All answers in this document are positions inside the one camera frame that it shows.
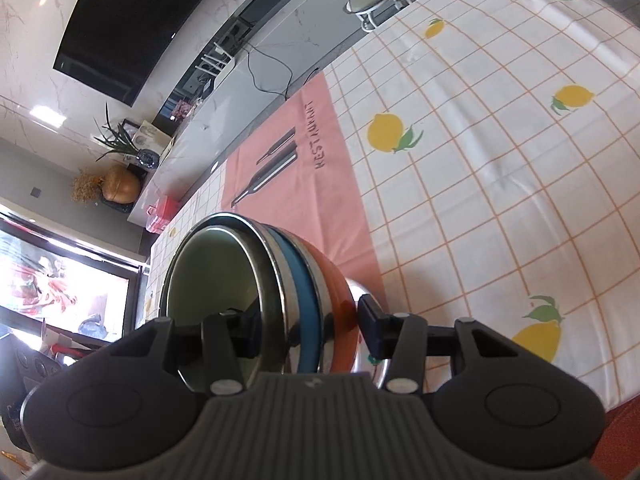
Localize white fruit print plate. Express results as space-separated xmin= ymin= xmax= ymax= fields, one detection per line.
xmin=344 ymin=277 xmax=390 ymax=392

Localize checked lemon print tablecloth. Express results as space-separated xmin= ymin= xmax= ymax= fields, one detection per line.
xmin=144 ymin=0 xmax=640 ymax=412

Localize dried flowers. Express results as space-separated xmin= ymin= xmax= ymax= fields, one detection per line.
xmin=71 ymin=170 xmax=106 ymax=206

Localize orange gourd vase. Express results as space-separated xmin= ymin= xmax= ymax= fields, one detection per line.
xmin=101 ymin=164 xmax=143 ymax=206

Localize orange steel bowl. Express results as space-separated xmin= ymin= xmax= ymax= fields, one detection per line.
xmin=299 ymin=247 xmax=362 ymax=376

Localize green ceramic bowl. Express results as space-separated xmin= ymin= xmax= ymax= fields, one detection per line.
xmin=164 ymin=224 xmax=263 ymax=392

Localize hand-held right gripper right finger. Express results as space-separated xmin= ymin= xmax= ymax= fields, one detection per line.
xmin=357 ymin=295 xmax=522 ymax=394

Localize black cable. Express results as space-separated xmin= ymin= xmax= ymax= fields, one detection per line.
xmin=246 ymin=44 xmax=322 ymax=102

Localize blue steel bowl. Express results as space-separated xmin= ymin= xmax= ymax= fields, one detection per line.
xmin=200 ymin=212 xmax=323 ymax=378

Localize small green plant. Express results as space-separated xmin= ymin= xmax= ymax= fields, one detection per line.
xmin=92 ymin=102 xmax=142 ymax=162

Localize white router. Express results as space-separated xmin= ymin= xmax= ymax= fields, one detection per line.
xmin=194 ymin=44 xmax=237 ymax=80

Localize white tv cabinet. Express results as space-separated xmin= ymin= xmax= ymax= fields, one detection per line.
xmin=127 ymin=0 xmax=441 ymax=226

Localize pink placemat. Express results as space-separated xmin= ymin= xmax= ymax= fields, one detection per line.
xmin=221 ymin=72 xmax=392 ymax=312

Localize white photo frame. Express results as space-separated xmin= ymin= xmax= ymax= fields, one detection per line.
xmin=131 ymin=119 xmax=172 ymax=153

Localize black television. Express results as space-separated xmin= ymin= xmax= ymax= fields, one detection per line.
xmin=54 ymin=0 xmax=302 ymax=107

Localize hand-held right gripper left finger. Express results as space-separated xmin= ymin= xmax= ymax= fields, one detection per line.
xmin=114 ymin=306 xmax=264 ymax=397

